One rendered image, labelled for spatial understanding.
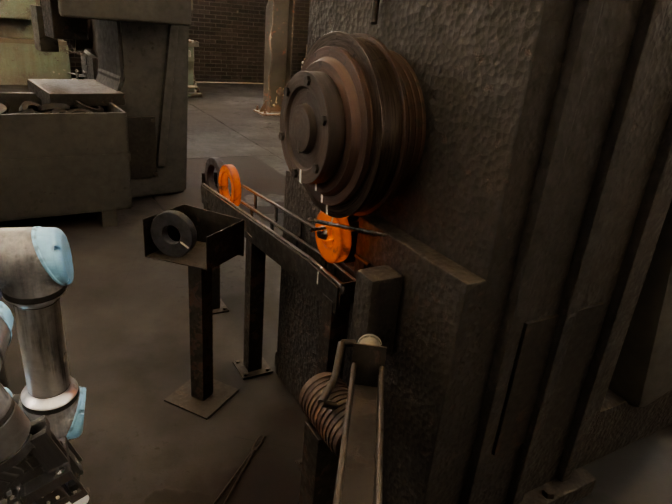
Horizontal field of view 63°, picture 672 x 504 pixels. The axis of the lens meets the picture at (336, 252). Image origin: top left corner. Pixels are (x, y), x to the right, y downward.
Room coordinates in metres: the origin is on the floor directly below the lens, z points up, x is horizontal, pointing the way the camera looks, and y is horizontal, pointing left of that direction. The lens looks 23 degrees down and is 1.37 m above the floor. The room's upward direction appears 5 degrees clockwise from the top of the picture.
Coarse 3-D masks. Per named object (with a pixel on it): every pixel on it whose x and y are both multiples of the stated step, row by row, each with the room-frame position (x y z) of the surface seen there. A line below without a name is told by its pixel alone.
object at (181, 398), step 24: (192, 216) 1.84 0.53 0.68; (216, 216) 1.80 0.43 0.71; (144, 240) 1.67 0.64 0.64; (216, 240) 1.61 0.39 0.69; (240, 240) 1.74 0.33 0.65; (192, 264) 1.61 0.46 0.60; (216, 264) 1.61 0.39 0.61; (192, 288) 1.68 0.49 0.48; (192, 312) 1.68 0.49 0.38; (192, 336) 1.68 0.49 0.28; (192, 360) 1.69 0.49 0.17; (192, 384) 1.69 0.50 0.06; (216, 384) 1.77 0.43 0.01; (192, 408) 1.62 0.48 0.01; (216, 408) 1.63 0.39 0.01
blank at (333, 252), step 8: (320, 216) 1.48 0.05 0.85; (328, 216) 1.44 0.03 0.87; (320, 224) 1.48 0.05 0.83; (344, 224) 1.40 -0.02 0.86; (336, 232) 1.40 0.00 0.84; (344, 232) 1.39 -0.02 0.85; (320, 240) 1.47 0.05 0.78; (328, 240) 1.47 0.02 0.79; (336, 240) 1.40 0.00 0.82; (344, 240) 1.38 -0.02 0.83; (320, 248) 1.47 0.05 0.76; (328, 248) 1.43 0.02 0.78; (336, 248) 1.39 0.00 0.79; (344, 248) 1.38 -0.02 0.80; (328, 256) 1.43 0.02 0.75; (336, 256) 1.39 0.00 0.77; (344, 256) 1.39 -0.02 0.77
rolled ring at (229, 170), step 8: (224, 168) 2.23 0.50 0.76; (232, 168) 2.19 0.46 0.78; (224, 176) 2.26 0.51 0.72; (232, 176) 2.16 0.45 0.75; (224, 184) 2.27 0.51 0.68; (232, 184) 2.15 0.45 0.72; (240, 184) 2.16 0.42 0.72; (224, 192) 2.26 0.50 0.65; (232, 192) 2.15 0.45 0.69; (240, 192) 2.15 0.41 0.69; (224, 200) 2.22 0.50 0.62; (232, 200) 2.15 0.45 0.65
